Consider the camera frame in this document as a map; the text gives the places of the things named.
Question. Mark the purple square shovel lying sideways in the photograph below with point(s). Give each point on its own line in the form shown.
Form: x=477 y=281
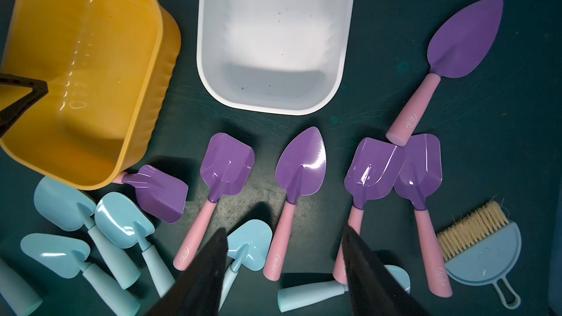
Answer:
x=157 y=193

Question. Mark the light blue shovel upper left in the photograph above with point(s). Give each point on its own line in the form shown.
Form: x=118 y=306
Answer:
x=71 y=210

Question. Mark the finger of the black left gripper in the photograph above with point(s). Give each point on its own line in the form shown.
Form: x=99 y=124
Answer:
x=11 y=113

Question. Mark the white plastic storage box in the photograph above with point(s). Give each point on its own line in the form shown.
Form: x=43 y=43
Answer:
x=273 y=56

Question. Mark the purple square shovel pink handle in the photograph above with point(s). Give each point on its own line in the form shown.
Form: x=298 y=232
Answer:
x=225 y=169

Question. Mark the blue hand brush tan bristles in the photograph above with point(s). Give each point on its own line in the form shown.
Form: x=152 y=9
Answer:
x=481 y=249

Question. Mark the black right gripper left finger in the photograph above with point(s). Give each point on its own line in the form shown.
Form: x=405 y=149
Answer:
x=198 y=289

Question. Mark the light blue shovel far left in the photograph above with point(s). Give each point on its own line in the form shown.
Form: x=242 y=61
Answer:
x=20 y=296

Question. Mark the yellow plastic storage box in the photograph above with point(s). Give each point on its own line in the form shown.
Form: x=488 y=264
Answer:
x=108 y=64

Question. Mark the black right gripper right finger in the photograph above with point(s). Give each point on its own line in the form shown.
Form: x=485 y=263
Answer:
x=372 y=289

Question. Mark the light blue shovel lying right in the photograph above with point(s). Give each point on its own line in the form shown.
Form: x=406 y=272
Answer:
x=305 y=295

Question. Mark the purple pointed shovel pink handle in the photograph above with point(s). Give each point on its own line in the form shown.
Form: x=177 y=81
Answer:
x=300 y=171

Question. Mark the light blue shovel middle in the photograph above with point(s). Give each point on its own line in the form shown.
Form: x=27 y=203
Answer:
x=125 y=225

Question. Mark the purple pointed shovel far right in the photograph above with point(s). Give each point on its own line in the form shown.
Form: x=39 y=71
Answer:
x=455 y=50

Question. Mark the light blue pointed shovel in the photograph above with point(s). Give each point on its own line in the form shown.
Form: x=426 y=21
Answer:
x=67 y=257
x=249 y=246

